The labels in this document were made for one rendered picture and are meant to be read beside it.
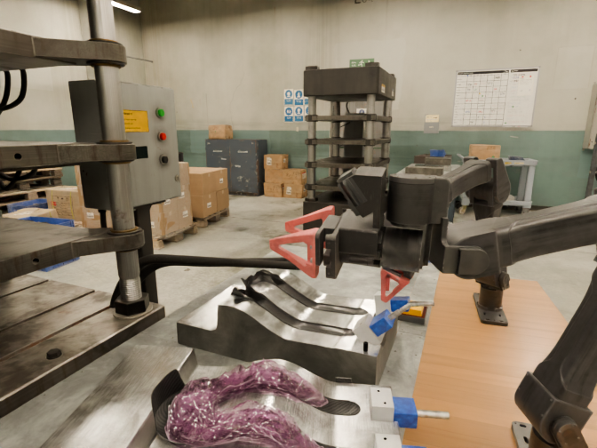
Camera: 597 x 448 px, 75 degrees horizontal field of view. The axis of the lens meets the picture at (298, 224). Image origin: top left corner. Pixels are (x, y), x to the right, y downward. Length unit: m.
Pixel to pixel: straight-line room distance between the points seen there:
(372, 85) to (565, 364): 4.28
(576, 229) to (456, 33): 6.91
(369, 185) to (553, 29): 7.07
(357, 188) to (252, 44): 8.03
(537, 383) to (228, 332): 0.61
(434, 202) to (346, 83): 4.37
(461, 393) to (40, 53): 1.22
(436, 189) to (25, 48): 0.98
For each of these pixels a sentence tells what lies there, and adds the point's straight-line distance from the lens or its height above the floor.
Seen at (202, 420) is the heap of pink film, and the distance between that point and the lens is 0.68.
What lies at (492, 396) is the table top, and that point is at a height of 0.80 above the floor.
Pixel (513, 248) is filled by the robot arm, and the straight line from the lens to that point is 0.56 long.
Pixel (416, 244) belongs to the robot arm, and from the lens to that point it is 0.51.
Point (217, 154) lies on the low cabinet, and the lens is 8.22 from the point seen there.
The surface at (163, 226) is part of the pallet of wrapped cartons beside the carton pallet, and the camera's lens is 4.66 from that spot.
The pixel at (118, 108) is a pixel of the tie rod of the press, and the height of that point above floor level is 1.38.
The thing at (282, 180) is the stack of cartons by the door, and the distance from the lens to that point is 7.67.
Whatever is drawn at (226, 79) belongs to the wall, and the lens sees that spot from 8.72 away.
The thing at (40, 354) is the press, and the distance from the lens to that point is 1.20.
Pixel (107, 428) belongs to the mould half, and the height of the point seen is 0.91.
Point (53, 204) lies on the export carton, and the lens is 6.13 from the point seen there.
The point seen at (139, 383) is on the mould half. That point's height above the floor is 0.91.
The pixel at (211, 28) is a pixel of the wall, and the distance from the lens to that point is 9.04.
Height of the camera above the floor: 1.33
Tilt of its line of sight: 14 degrees down
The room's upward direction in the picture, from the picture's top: straight up
